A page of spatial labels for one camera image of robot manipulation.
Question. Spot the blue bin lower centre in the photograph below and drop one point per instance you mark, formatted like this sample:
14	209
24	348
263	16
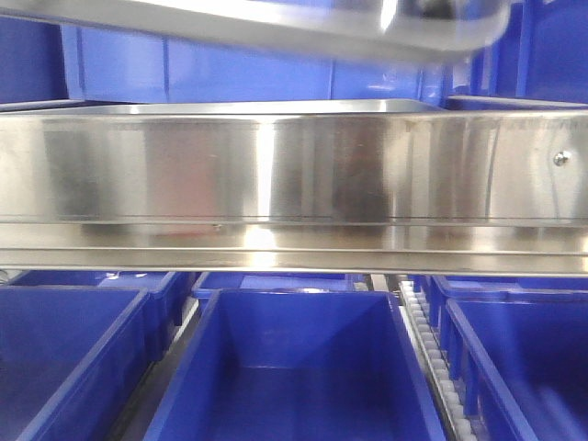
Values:
298	366

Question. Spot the blue bin lower right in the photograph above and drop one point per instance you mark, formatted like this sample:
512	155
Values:
523	364

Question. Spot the large blue bin upper centre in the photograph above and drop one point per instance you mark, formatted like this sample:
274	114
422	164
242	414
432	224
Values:
108	65

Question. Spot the blue ribbed bin upper right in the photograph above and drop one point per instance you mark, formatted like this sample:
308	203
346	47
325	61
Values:
542	55

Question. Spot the blue bin lower left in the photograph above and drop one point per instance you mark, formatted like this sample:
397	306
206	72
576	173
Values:
70	359

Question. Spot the silver steel tray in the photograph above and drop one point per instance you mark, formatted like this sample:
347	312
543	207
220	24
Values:
292	107
415	31

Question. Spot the silver panel screw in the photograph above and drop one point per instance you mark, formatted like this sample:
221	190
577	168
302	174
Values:
561	158

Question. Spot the roller conveyor rail lower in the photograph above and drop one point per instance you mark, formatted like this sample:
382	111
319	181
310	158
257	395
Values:
433	363

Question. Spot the silver steel tray on shelf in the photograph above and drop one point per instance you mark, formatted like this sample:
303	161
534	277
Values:
292	107

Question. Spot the stainless steel shelf front panel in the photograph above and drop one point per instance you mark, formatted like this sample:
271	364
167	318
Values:
452	192

